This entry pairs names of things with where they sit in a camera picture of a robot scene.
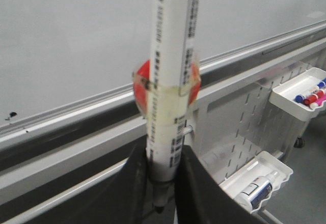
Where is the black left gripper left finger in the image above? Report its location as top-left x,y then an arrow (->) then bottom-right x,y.
29,145 -> 147,223

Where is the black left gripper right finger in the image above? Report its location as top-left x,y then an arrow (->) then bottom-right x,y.
174,146 -> 262,223

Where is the white black-ink marker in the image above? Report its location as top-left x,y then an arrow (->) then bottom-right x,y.
146,0 -> 199,213

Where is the red round magnet taped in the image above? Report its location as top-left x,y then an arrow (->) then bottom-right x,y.
132,59 -> 201,114

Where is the blue whiteboard marker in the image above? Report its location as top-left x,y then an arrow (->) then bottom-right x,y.
294,79 -> 325,104

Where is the red whiteboard marker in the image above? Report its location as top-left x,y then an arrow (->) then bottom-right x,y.
303,86 -> 325,106

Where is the white lower plastic tray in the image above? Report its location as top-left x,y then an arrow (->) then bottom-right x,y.
220,151 -> 293,214

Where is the white plastic tray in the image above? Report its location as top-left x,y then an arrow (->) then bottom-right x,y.
220,151 -> 293,214
269,68 -> 325,122

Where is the white spray bottle blue label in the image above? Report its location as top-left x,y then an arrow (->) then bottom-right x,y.
234,171 -> 279,212

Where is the white upper plastic tray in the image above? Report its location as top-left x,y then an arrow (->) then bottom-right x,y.
269,68 -> 325,122

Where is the pink eraser block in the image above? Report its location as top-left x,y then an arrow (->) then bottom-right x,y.
309,94 -> 326,109

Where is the white pegboard stand frame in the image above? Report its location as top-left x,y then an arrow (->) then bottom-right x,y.
1,31 -> 325,223

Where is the white whiteboard with aluminium frame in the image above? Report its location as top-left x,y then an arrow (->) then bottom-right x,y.
1,0 -> 325,133

